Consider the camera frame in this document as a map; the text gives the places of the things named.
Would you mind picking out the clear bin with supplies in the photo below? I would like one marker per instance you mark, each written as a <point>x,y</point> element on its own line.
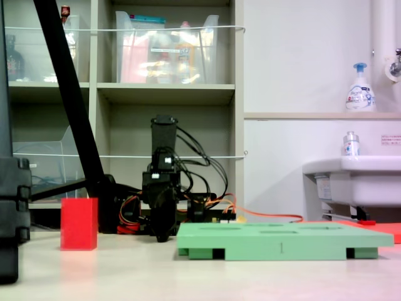
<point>166,62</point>

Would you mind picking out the circuit board with connectors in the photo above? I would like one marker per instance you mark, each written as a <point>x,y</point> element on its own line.
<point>230,220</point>

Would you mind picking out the dark glass bottle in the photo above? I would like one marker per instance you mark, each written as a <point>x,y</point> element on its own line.
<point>14,62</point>

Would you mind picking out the thick black tripod leg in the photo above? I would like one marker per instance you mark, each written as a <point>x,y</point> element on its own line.
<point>69,94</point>

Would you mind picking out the notched black stack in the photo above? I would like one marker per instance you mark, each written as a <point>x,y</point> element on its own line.
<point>14,200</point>

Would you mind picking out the orange flat block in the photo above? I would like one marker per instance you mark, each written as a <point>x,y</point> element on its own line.
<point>388,232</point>

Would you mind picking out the clear plastic storage bin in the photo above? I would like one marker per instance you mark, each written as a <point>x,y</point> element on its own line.
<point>40,56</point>

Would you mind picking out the green shape-hole board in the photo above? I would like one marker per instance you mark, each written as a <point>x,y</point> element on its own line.
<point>282,241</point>

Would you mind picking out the metal faucet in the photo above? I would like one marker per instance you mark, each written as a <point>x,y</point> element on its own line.
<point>394,67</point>

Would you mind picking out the white ceramic sink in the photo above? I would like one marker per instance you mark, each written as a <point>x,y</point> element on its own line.
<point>369,182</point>

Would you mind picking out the thin black tripod brace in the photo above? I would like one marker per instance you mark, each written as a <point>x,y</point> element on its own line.
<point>59,188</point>

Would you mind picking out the clear plastic file box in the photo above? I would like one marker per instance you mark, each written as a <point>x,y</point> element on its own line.
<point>47,163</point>

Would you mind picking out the pink package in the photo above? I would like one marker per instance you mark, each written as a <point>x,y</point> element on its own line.
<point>133,62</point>

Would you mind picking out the red-lettered wall label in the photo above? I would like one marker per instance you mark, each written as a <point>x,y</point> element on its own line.
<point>391,140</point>

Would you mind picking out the dark grey tripod pole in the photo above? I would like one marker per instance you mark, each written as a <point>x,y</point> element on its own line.
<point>4,94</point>

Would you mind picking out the beige shelf unit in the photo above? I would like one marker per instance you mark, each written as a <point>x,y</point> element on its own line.
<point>166,94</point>

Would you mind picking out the small silver-capped bottle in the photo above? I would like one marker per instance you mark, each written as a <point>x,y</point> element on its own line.
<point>351,145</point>

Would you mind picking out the red square block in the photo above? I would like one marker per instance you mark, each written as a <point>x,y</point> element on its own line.
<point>78,224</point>

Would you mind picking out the white foam soap dispenser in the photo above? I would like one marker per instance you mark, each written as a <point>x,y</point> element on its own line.
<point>360,94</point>

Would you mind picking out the bottle with pink cap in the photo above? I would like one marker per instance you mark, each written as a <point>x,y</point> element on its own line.
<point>185,53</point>

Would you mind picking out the white wall pipe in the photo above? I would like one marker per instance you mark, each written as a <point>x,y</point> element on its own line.
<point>382,28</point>

